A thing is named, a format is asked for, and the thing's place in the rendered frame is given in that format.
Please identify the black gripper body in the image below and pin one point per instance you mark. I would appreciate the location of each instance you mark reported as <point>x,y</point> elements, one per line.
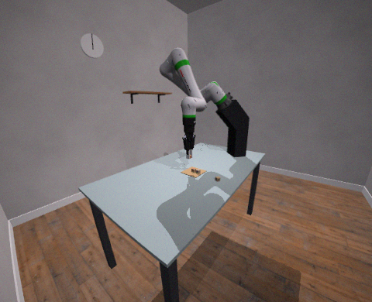
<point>189,129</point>

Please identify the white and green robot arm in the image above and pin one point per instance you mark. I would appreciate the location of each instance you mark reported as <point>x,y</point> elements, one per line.
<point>177,65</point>

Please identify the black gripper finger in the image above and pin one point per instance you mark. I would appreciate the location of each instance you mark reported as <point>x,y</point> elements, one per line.
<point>187,146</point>
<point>192,143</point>

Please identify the tan square mat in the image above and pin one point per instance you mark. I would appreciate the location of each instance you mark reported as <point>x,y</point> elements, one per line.
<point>193,174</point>

